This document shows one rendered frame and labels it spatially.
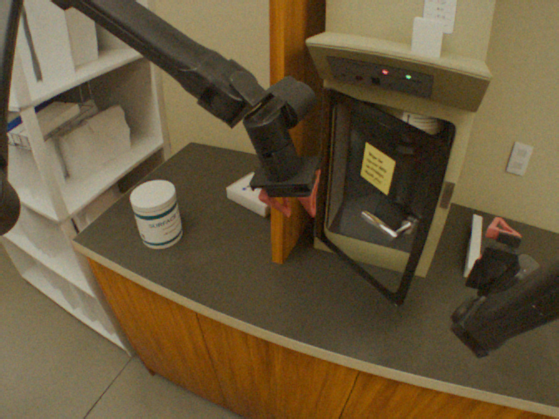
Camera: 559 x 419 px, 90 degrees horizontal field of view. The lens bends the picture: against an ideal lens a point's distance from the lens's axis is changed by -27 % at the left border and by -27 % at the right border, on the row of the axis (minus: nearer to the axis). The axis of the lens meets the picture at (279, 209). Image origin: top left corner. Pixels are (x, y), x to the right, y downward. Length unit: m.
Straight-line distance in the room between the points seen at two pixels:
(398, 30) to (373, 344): 0.65
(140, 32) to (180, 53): 0.07
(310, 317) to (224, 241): 0.34
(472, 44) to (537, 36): 0.49
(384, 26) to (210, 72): 0.36
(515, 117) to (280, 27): 0.81
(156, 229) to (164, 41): 0.59
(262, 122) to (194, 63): 0.13
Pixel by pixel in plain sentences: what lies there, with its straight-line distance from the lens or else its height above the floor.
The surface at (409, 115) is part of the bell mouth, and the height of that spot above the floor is 1.35.
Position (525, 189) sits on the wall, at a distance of 1.34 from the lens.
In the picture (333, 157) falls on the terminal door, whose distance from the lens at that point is 0.79.
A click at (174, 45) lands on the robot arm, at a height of 1.53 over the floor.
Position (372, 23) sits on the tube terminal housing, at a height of 1.54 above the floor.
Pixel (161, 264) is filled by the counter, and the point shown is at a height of 0.94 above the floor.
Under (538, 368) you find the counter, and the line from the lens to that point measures 0.95.
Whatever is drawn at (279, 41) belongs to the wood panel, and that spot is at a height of 1.50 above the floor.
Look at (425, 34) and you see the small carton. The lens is 0.63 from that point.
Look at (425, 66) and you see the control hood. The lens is 0.61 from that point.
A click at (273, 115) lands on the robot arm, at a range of 0.52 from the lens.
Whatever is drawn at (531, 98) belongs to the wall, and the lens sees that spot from 1.21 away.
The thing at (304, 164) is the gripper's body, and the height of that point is 1.33.
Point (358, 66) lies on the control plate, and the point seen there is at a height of 1.46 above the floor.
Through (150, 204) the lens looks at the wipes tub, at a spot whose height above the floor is 1.09.
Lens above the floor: 1.62
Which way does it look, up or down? 37 degrees down
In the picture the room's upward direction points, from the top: straight up
